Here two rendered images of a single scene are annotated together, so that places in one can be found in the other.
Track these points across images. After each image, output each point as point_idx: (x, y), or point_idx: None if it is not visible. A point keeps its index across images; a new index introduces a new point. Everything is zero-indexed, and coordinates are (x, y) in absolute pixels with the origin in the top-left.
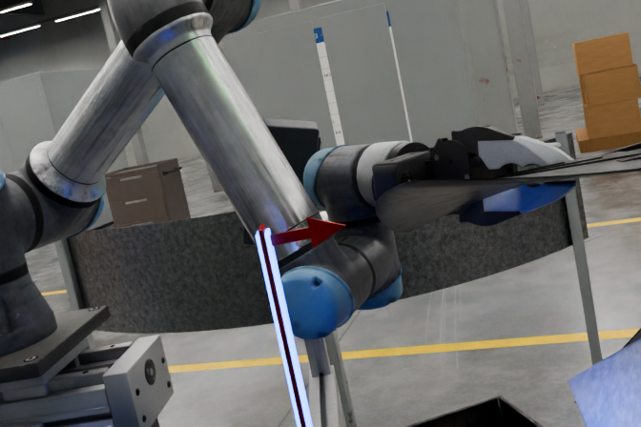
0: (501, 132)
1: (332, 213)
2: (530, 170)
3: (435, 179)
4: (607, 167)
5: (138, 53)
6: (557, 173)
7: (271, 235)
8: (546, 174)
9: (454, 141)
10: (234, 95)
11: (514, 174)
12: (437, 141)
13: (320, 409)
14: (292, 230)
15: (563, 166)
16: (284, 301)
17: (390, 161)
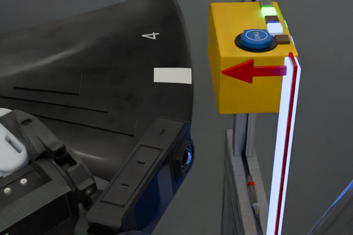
0: (20, 113)
1: None
2: (48, 72)
3: None
4: (19, 34)
5: None
6: (62, 22)
7: (284, 65)
8: (70, 21)
9: (67, 147)
10: None
11: (73, 53)
12: (83, 167)
13: None
14: (267, 67)
15: (30, 57)
16: (281, 117)
17: (164, 128)
